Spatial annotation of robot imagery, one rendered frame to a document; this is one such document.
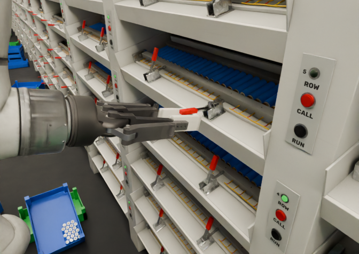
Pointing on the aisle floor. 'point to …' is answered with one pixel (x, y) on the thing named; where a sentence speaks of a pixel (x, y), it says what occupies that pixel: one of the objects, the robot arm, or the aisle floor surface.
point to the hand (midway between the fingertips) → (179, 119)
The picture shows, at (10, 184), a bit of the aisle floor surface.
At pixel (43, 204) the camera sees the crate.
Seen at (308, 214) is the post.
